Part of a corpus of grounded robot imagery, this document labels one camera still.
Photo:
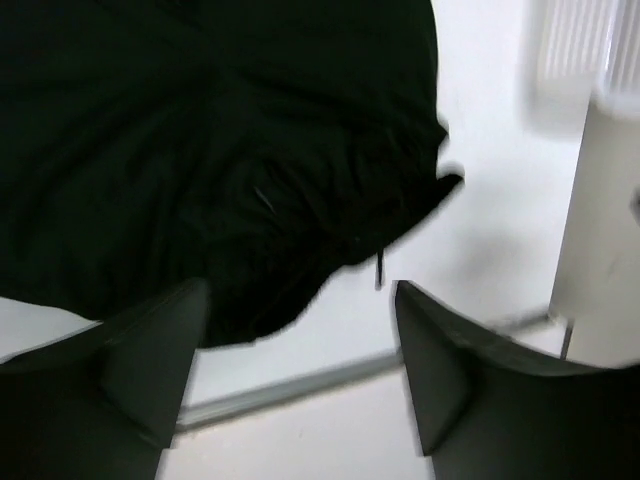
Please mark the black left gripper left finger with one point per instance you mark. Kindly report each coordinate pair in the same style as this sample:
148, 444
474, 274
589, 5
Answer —
103, 404

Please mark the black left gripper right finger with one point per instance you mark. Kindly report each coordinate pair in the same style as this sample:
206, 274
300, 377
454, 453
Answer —
489, 408

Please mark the black shorts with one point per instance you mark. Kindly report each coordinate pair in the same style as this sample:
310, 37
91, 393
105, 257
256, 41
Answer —
258, 145

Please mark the white plastic mesh basket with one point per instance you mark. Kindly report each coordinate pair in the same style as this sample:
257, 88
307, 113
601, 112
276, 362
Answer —
576, 53

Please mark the aluminium table edge rail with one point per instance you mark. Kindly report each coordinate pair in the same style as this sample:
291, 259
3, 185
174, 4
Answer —
242, 404

